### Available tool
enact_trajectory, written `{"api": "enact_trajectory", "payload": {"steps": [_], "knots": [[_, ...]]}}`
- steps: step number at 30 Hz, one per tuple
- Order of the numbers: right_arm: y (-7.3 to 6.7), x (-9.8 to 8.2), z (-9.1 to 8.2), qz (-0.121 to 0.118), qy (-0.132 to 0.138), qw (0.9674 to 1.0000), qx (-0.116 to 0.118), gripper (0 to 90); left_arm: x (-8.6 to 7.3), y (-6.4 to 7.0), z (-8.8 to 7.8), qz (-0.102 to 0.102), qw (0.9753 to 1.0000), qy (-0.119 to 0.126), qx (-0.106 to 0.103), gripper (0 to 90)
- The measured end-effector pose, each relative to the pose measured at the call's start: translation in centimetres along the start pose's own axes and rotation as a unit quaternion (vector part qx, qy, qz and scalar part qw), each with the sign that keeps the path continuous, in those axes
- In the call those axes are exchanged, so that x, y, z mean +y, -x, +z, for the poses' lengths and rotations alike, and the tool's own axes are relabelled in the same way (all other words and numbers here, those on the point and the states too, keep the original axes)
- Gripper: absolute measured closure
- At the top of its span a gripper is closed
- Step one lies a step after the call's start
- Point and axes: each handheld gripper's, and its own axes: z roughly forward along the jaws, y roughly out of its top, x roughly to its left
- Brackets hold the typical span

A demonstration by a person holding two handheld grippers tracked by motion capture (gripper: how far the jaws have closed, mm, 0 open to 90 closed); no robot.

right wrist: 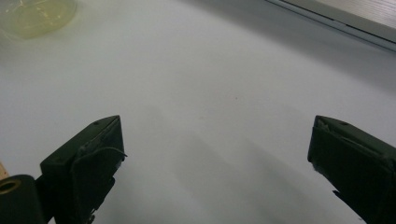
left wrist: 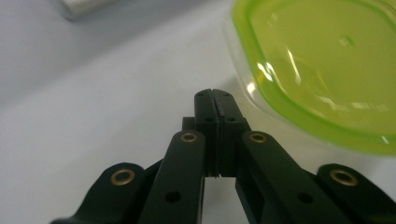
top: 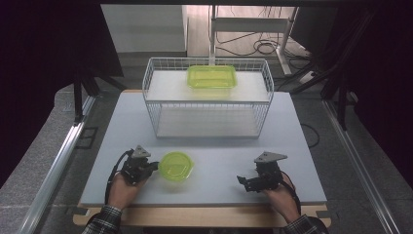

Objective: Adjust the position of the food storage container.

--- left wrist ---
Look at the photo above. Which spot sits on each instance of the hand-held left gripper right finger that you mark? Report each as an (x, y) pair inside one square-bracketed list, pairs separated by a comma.
[(232, 124)]

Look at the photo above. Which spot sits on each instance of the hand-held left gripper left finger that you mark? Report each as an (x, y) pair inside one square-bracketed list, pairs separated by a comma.
[(205, 124)]

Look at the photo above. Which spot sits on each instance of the round green plastic container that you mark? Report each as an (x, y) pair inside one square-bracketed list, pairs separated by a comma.
[(311, 62)]

